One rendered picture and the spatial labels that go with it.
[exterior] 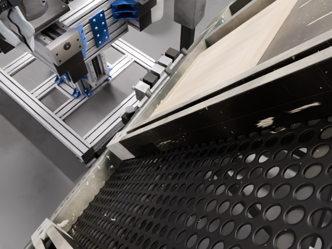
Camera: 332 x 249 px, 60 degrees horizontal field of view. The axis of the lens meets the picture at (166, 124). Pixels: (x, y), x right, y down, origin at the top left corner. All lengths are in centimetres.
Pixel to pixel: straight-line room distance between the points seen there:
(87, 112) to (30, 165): 52
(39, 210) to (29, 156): 38
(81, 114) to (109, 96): 22
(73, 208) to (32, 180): 114
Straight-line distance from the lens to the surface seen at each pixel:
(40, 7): 125
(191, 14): 150
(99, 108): 193
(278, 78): 35
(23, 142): 221
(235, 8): 145
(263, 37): 74
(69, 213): 94
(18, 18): 70
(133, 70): 209
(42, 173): 206
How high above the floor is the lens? 177
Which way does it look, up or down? 59 degrees down
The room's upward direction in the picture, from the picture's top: straight up
